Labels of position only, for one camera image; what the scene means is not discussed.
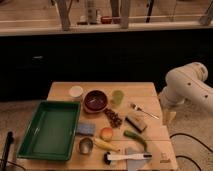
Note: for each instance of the bunch of dark grapes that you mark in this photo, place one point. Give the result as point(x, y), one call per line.
point(113, 118)

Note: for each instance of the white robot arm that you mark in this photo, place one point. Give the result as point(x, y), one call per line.
point(187, 82)

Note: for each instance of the white paper cup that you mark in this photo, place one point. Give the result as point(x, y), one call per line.
point(76, 93)

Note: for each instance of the green chili pepper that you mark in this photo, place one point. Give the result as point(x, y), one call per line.
point(135, 137)

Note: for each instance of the yellow corn cob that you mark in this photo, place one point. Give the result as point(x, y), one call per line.
point(105, 145)

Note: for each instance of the silver fork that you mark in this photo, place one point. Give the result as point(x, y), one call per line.
point(138, 108)

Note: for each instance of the brown block eraser brush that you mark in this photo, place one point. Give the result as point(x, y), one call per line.
point(138, 124)

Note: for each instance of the small metal cup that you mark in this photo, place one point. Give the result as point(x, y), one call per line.
point(85, 146)

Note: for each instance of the black pole stand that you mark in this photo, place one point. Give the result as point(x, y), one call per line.
point(9, 140)

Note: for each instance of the brown wooden bowl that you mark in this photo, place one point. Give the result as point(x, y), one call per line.
point(95, 101)

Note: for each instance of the blue sponge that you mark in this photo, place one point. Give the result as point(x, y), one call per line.
point(86, 129)

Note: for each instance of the green plastic tray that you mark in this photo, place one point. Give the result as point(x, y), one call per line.
point(51, 132)

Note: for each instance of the green plastic cup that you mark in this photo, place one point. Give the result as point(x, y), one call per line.
point(117, 97)

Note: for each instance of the white handled dish brush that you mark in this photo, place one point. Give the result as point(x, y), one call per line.
point(108, 157)

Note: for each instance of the grey folded cloth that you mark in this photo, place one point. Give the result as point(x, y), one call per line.
point(136, 165)

